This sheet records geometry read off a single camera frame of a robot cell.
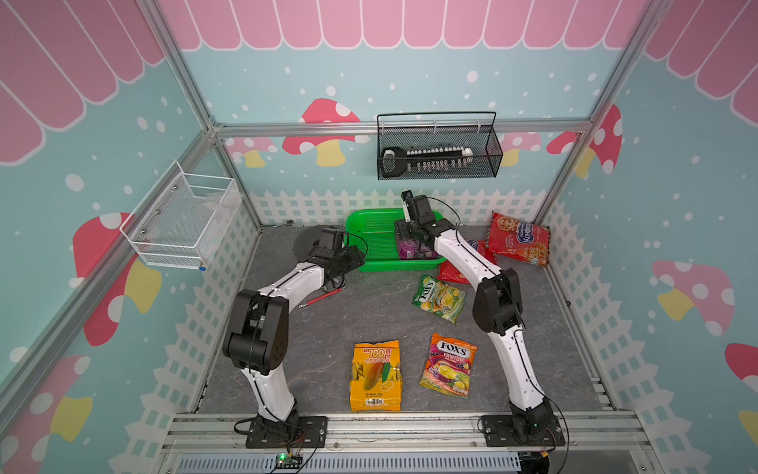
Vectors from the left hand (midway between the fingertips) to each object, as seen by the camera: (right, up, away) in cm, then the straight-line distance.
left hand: (360, 260), depth 96 cm
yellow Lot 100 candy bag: (+6, -31, -18) cm, 36 cm away
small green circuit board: (-15, -50, -23) cm, 57 cm away
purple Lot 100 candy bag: (+18, +4, +9) cm, 20 cm away
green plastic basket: (+5, +13, +28) cm, 31 cm away
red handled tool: (-14, -13, +4) cm, 19 cm away
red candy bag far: (+60, +7, +16) cm, 62 cm away
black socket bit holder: (+11, +30, -6) cm, 33 cm away
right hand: (+16, +13, +5) cm, 21 cm away
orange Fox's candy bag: (+26, -30, -13) cm, 42 cm away
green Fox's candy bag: (+26, -12, +1) cm, 29 cm away
